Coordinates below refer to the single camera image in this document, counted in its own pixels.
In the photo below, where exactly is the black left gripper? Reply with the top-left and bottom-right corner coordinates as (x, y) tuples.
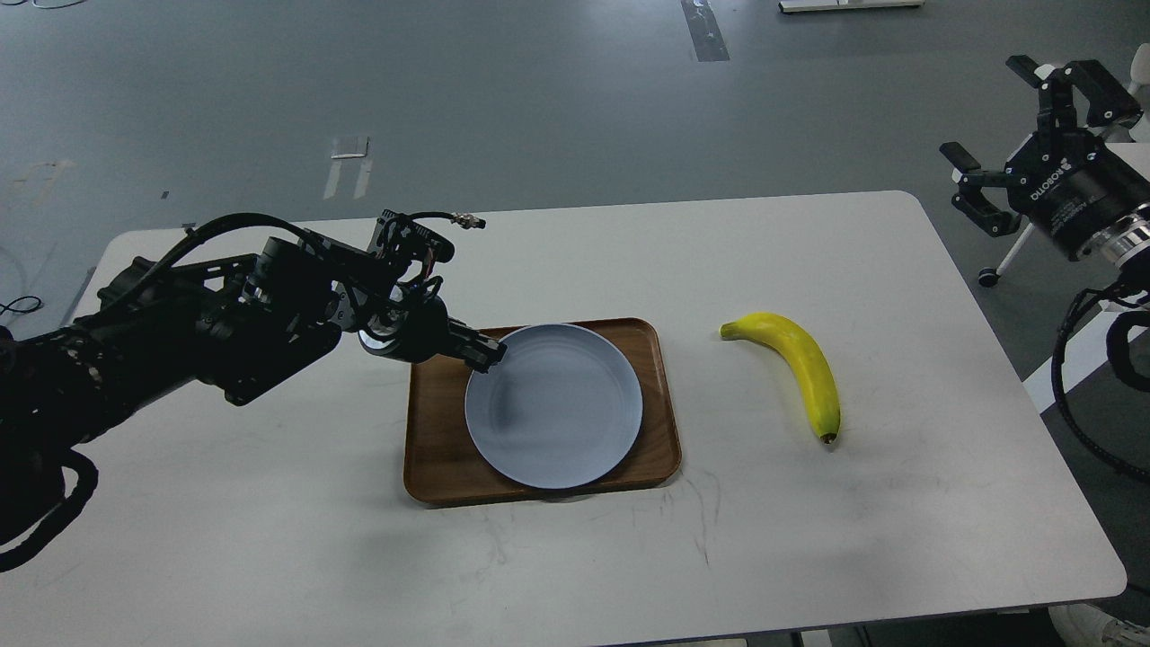
(358, 296), (507, 373)

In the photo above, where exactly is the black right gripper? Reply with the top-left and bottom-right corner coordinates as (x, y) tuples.
(940, 55), (1149, 269)

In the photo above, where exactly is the light blue plate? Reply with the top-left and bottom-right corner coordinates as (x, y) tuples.
(463, 323), (643, 490)

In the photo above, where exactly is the yellow banana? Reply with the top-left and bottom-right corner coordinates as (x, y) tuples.
(719, 311), (842, 447)

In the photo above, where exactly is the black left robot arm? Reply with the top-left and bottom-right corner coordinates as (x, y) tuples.
(1, 210), (506, 571)

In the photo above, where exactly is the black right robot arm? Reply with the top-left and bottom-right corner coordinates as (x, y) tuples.
(938, 55), (1149, 483)

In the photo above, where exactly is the brown wooden tray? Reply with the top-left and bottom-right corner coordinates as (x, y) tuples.
(403, 318), (682, 504)

